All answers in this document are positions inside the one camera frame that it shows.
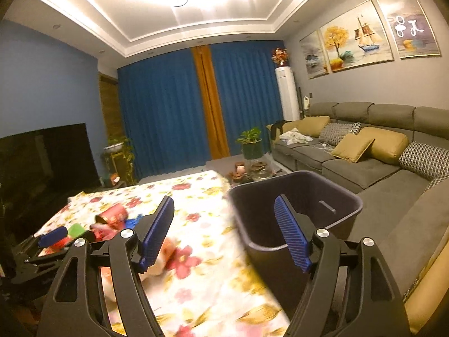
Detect green foam fruit net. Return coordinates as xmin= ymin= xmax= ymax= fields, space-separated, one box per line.
xmin=68 ymin=223 xmax=86 ymax=239

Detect blue foam fruit net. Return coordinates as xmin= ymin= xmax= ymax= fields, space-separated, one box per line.
xmin=124 ymin=214 xmax=143 ymax=229

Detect dark plastic trash bin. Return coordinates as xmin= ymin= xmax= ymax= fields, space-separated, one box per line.
xmin=227 ymin=170 xmax=364 ymax=310

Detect black television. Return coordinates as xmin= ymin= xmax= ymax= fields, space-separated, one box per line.
xmin=1 ymin=123 xmax=100 ymax=243

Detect floral tablecloth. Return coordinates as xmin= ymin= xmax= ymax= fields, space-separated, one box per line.
xmin=40 ymin=170 xmax=290 ymax=336

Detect glass jar on floor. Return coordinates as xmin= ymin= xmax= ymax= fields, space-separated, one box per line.
xmin=250 ymin=160 xmax=272 ymax=181

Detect plant on wooden stand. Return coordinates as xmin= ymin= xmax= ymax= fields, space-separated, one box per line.
xmin=102 ymin=136 xmax=136 ymax=186

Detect potted green plant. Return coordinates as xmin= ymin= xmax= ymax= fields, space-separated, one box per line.
xmin=236 ymin=127 xmax=263 ymax=161

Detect white cloth on sofa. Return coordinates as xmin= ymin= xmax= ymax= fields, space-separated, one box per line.
xmin=279 ymin=128 xmax=313 ymax=145

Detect blue curtain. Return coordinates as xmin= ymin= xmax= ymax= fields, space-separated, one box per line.
xmin=118 ymin=40 xmax=285 ymax=178

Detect orange curtain strip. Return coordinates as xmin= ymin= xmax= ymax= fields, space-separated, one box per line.
xmin=191 ymin=46 xmax=231 ymax=160

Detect yellow square cushion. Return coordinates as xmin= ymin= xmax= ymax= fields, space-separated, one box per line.
xmin=330 ymin=133 xmax=374 ymax=163

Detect patterned cushion far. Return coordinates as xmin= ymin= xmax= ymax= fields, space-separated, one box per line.
xmin=319 ymin=122 xmax=362 ymax=146

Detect patterned cushion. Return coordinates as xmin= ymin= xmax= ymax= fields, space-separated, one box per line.
xmin=399 ymin=142 xmax=448 ymax=180
xmin=319 ymin=122 xmax=362 ymax=146

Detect yellow cushion far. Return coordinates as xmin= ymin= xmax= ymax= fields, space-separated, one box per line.
xmin=266 ymin=116 xmax=330 ymax=141

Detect grey sectional sofa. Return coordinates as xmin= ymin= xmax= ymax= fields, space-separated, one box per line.
xmin=270 ymin=102 xmax=448 ymax=336

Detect white standing air conditioner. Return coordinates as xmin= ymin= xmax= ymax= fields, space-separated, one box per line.
xmin=275 ymin=66 xmax=300 ymax=121

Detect yellow cushion large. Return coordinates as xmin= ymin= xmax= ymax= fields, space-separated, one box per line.
xmin=358 ymin=126 xmax=410 ymax=165

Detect patterned cushion near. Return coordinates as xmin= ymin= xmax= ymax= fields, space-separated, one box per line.
xmin=399 ymin=142 xmax=448 ymax=180

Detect left landscape painting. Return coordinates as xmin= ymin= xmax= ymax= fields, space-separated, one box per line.
xmin=299 ymin=31 xmax=329 ymax=79

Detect flower ornament on conditioner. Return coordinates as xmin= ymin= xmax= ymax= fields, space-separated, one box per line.
xmin=272 ymin=47 xmax=289 ymax=67

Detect middle sailboat painting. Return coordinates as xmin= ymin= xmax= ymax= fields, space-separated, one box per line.
xmin=320 ymin=0 xmax=393 ymax=73

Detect right calligraphy painting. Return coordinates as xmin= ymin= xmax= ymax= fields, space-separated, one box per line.
xmin=376 ymin=0 xmax=441 ymax=59

